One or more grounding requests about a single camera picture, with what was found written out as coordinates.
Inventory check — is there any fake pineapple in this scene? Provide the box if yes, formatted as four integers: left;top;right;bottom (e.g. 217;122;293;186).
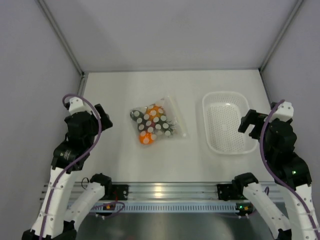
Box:
146;104;175;137

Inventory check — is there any clear polka dot zip bag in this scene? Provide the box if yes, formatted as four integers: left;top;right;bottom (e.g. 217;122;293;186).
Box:
129;95;189;146

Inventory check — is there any fake dark purple fruit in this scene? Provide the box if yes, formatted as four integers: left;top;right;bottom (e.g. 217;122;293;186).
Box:
130;108;154;133

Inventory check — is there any fake orange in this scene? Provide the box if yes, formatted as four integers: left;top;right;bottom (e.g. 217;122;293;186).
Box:
139;131;157;145

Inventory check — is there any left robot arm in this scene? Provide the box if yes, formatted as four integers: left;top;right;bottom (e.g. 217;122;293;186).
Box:
22;100;113;240

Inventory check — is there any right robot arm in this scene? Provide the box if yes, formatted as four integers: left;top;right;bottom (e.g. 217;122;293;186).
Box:
232;109;320;240

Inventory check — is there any white perforated plastic basket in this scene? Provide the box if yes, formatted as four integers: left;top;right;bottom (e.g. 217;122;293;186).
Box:
202;91;258;155

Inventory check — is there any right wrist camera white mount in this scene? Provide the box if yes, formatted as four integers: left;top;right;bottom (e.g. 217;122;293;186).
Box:
269;101;294;123

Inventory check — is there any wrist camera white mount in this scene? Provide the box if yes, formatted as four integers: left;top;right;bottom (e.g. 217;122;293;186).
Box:
269;101;294;123
65;97;91;116

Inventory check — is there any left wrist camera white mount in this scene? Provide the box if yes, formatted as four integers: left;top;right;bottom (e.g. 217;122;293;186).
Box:
65;97;91;116

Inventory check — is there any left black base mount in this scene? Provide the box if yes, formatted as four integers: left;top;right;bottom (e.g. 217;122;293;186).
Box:
107;184;129;201

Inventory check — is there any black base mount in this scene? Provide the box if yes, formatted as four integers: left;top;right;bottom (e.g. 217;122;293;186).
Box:
216;183;245;201
107;184;129;201

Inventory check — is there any aluminium mounting rail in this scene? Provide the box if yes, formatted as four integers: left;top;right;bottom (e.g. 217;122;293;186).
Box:
70;182;283;203

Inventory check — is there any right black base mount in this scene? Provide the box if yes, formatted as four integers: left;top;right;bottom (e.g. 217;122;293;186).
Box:
216;183;245;201

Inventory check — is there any white slotted cable duct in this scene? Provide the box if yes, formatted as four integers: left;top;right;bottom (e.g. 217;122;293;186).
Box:
89;201;253;213

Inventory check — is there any left aluminium frame post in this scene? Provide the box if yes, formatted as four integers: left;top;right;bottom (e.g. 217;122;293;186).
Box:
35;0;88;96

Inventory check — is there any aluminium frame post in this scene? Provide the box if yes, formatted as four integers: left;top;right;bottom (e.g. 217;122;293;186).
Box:
35;0;88;96
258;0;305;74

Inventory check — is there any right aluminium frame post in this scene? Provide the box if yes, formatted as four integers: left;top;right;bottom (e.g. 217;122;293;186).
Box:
258;0;305;74

